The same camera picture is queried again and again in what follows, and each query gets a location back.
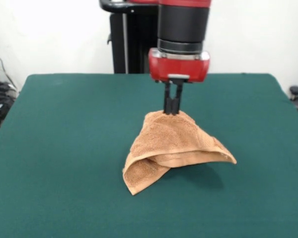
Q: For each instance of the dark green table cloth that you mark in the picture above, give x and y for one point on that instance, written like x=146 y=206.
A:
x=64 y=148

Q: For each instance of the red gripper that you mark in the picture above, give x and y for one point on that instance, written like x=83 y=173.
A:
x=178 y=68

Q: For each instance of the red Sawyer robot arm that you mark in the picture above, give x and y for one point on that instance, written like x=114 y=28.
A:
x=183 y=22

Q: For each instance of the tan terry towel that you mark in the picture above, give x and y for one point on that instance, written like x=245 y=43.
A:
x=169 y=138

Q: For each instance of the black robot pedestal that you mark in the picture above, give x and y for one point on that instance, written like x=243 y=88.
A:
x=139 y=49

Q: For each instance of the black equipment pile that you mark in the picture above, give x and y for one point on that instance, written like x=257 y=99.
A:
x=0 y=99

